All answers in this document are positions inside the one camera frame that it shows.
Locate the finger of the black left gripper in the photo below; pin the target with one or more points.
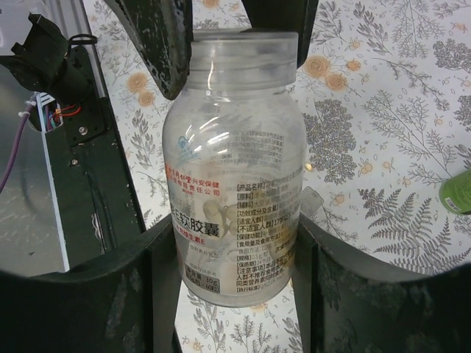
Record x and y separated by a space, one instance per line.
162 32
285 16

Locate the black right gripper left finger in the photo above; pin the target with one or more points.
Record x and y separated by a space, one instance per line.
122 301

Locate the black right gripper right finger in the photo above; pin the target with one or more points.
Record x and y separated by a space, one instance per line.
349 301

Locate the grey weekly pill organizer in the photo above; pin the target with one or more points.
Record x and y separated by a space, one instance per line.
311 202

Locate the clear pill bottle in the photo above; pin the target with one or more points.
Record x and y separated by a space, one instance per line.
234 167

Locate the green pill bottle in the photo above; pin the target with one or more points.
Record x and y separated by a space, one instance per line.
455 195

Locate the floral table mat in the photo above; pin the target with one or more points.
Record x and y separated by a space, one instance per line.
385 93

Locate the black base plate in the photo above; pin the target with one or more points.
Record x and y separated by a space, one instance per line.
97 205

